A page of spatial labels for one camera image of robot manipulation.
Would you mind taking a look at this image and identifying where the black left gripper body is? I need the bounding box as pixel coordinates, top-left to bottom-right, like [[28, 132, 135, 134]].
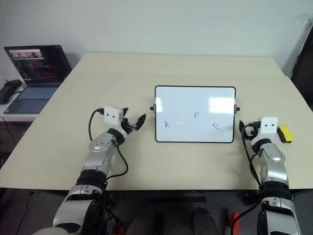
[[120, 117, 137, 135]]

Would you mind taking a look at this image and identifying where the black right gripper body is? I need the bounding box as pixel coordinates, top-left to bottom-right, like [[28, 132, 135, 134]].
[[244, 123, 261, 140]]

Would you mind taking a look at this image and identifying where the yellow and black eraser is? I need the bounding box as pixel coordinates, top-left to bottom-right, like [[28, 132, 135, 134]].
[[277, 125, 295, 143]]

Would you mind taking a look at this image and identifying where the black framed whiteboard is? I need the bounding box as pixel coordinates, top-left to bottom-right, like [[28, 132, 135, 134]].
[[149, 85, 241, 143]]

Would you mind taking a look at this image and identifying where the orange plastic part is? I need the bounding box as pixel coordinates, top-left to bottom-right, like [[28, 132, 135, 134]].
[[227, 212, 242, 235]]

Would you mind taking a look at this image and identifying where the open blue laptop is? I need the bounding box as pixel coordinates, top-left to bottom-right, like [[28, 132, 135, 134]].
[[3, 45, 72, 115]]

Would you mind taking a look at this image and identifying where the dark rounded grey shape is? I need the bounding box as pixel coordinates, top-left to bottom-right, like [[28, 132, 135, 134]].
[[190, 207, 219, 235]]

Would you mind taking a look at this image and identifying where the black handheld controller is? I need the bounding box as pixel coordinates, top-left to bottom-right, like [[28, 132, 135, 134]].
[[0, 79, 23, 105]]

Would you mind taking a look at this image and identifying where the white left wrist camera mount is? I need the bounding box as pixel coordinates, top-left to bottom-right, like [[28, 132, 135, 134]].
[[103, 106, 124, 123]]

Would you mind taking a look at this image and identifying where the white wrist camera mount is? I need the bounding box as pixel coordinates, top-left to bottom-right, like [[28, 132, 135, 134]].
[[258, 117, 279, 138], [103, 106, 124, 123]]

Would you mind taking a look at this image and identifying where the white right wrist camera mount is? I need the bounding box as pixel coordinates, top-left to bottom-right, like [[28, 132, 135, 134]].
[[258, 117, 279, 138]]

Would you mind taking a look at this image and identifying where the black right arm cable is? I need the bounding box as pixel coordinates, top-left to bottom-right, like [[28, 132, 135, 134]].
[[241, 121, 262, 189]]

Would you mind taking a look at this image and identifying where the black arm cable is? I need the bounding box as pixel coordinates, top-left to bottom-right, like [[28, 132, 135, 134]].
[[88, 107, 129, 179], [241, 121, 262, 189]]

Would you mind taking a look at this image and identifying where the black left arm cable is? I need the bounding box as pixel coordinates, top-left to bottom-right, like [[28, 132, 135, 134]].
[[88, 107, 129, 179]]

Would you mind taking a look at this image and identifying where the black table frame crossbar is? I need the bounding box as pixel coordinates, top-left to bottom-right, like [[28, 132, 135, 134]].
[[144, 190, 206, 203]]

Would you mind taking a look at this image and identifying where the dark panel by wall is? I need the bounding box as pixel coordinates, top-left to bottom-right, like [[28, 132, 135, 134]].
[[290, 21, 313, 105]]

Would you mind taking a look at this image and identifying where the thin black floor cable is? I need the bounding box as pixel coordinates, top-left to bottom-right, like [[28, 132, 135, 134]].
[[23, 189, 35, 218]]

